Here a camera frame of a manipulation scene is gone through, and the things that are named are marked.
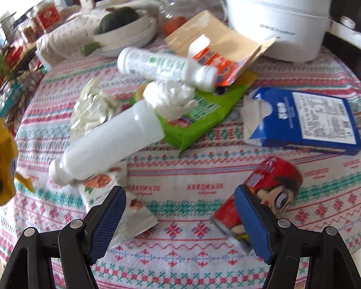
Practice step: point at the red cartoon snack can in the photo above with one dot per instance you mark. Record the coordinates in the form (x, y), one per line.
(275, 183)

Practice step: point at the green snack bag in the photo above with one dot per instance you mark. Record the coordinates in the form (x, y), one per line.
(212, 109)

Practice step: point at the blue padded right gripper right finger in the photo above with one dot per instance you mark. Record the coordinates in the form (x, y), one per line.
(281, 245)

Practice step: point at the patterned handmade tablecloth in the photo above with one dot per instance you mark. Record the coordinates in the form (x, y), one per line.
(183, 189)

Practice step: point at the white tissue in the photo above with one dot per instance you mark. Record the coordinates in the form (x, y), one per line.
(170, 99)

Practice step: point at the large white plastic bottle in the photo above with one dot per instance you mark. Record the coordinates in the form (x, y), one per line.
(103, 147)

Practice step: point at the silver white wrapper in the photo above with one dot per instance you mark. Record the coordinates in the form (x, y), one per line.
(92, 109)

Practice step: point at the glass jar with lid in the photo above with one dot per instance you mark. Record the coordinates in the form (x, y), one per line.
(174, 13)

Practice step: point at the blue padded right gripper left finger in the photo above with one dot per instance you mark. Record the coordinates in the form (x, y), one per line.
(78, 245)

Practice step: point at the blue biscuit box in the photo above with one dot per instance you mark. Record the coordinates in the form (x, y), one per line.
(283, 118)

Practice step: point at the white labelled plastic bottle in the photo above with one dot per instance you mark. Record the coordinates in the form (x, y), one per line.
(166, 66)

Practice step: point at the red labelled jar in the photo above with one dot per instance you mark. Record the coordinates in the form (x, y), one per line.
(47, 15)

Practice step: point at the yellow plush toy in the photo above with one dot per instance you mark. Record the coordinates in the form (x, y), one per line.
(8, 165)

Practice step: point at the white electric cooking pot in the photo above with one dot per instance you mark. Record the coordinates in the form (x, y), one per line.
(298, 26)

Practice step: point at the white bowl with avocado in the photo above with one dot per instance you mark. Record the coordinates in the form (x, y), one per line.
(135, 34)

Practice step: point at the torn brown orange carton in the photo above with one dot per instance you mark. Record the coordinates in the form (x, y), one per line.
(211, 43)

